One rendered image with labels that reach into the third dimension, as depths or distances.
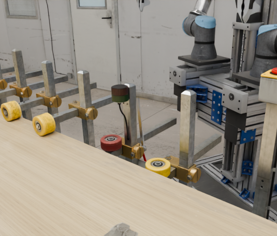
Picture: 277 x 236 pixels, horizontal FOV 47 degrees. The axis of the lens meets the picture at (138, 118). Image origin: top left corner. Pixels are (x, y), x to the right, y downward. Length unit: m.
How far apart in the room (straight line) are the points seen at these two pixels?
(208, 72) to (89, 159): 1.07
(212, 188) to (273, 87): 1.42
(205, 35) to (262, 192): 1.12
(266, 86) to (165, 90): 3.49
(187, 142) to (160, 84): 3.30
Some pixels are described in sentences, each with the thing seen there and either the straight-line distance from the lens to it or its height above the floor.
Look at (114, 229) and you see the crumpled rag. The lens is 0.78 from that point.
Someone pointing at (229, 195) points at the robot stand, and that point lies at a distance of 2.15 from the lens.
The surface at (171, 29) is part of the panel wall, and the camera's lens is 4.10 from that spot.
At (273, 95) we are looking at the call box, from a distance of 0.85.
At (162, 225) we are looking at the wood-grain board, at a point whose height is 0.90.
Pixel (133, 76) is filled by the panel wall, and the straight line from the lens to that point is 4.54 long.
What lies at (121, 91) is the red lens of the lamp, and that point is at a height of 1.10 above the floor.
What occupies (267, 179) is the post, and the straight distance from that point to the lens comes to 0.97.
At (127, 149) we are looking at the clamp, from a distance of 1.23.
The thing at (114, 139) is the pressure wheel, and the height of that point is 0.90.
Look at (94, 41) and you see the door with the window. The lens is 4.90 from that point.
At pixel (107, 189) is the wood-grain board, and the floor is 0.90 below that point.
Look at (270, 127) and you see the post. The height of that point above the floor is 1.08.
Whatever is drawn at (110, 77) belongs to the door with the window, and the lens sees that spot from 4.82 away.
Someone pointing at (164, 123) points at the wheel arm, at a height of 0.86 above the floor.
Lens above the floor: 1.42
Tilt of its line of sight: 22 degrees down
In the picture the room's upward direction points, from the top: 2 degrees counter-clockwise
